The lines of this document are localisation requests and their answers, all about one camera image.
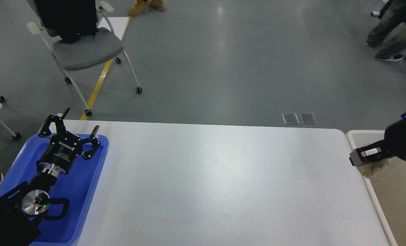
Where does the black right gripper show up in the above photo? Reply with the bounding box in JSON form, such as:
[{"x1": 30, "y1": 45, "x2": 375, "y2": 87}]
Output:
[{"x1": 349, "y1": 118, "x2": 406, "y2": 166}]

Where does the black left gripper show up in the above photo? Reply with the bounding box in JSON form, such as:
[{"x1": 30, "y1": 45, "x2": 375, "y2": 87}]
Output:
[{"x1": 36, "y1": 108, "x2": 101, "y2": 175}]

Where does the beige paper ball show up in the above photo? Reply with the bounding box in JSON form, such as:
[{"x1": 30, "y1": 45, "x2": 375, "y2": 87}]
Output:
[{"x1": 356, "y1": 159, "x2": 390, "y2": 180}]

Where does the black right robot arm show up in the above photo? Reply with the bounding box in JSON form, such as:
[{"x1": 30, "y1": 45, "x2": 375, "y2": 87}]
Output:
[{"x1": 349, "y1": 111, "x2": 406, "y2": 166}]

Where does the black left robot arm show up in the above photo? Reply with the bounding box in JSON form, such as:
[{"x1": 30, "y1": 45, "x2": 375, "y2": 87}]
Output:
[{"x1": 0, "y1": 108, "x2": 101, "y2": 246}]

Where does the beige plastic bin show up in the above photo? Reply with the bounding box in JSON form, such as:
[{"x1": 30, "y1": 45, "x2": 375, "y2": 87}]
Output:
[{"x1": 346, "y1": 129, "x2": 406, "y2": 246}]

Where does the blue plastic tray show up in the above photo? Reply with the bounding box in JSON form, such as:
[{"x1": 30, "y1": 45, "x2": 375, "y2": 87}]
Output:
[{"x1": 0, "y1": 135, "x2": 109, "y2": 246}]

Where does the right metal floor plate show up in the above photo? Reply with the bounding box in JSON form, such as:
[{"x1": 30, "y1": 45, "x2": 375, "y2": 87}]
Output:
[{"x1": 299, "y1": 113, "x2": 317, "y2": 125}]

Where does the metal floor plate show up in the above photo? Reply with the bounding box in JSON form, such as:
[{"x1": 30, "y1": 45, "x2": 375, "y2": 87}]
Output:
[
  {"x1": 299, "y1": 113, "x2": 317, "y2": 125},
  {"x1": 281, "y1": 113, "x2": 300, "y2": 125}
]

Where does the grey white rolling chair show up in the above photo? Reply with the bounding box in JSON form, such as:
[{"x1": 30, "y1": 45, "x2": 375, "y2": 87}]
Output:
[{"x1": 27, "y1": 0, "x2": 143, "y2": 117}]

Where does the left metal floor plate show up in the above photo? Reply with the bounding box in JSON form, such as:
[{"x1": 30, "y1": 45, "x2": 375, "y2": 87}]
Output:
[{"x1": 281, "y1": 113, "x2": 300, "y2": 125}]

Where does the person in grey jeans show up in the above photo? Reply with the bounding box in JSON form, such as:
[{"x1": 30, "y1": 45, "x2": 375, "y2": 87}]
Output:
[{"x1": 366, "y1": 0, "x2": 406, "y2": 62}]

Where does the black jacket on chair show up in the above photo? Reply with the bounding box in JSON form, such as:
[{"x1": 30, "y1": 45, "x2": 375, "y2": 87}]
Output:
[{"x1": 34, "y1": 0, "x2": 98, "y2": 43}]

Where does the white floor sheet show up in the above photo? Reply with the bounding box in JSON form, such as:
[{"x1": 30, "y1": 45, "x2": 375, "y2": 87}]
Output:
[{"x1": 98, "y1": 16, "x2": 130, "y2": 41}]

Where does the person in tan boots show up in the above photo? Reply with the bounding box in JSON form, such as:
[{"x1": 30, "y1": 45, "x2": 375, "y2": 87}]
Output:
[{"x1": 128, "y1": 0, "x2": 166, "y2": 17}]

